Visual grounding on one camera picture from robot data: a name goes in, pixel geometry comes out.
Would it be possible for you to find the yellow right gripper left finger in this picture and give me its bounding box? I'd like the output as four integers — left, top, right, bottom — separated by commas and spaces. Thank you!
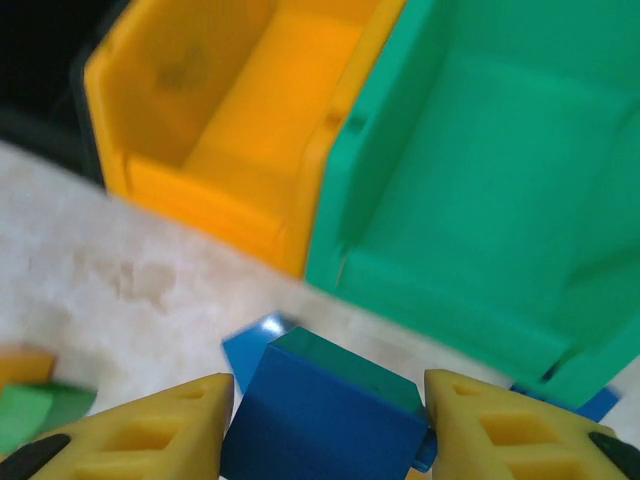
0, 372, 235, 480

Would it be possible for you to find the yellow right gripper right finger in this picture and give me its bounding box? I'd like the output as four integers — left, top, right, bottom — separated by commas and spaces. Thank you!
423, 368, 640, 480

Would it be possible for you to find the blue lego brick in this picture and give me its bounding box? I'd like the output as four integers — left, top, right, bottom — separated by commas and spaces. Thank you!
219, 327, 439, 480
221, 312, 301, 396
509, 382, 624, 424

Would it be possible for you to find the green lego brick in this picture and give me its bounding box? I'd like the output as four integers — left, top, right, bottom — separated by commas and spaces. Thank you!
0, 382, 99, 456

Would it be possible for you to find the orange lego brick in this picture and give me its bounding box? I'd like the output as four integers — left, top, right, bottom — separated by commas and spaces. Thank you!
0, 347, 56, 389

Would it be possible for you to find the green plastic bin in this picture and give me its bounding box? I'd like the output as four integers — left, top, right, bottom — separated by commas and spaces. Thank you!
302, 0, 640, 409

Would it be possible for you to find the yellow plastic bin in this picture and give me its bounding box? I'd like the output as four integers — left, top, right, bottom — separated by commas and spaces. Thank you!
82, 0, 409, 281

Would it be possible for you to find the black plastic bin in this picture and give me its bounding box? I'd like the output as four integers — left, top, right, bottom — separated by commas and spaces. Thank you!
0, 0, 139, 189

